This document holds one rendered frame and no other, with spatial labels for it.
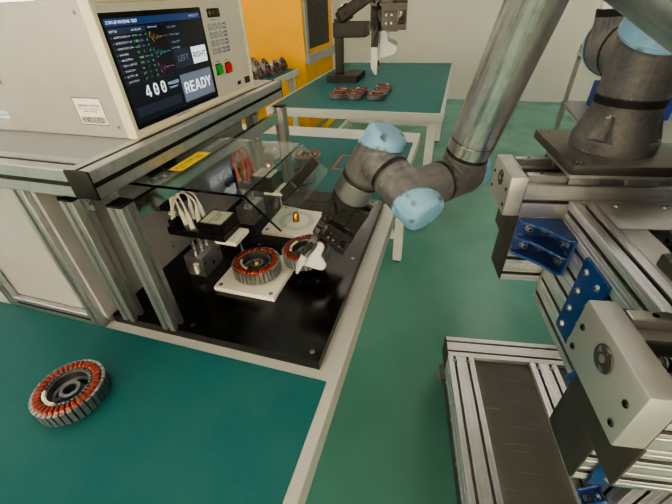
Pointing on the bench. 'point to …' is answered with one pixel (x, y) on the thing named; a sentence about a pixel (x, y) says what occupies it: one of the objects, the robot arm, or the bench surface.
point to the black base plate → (211, 309)
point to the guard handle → (299, 178)
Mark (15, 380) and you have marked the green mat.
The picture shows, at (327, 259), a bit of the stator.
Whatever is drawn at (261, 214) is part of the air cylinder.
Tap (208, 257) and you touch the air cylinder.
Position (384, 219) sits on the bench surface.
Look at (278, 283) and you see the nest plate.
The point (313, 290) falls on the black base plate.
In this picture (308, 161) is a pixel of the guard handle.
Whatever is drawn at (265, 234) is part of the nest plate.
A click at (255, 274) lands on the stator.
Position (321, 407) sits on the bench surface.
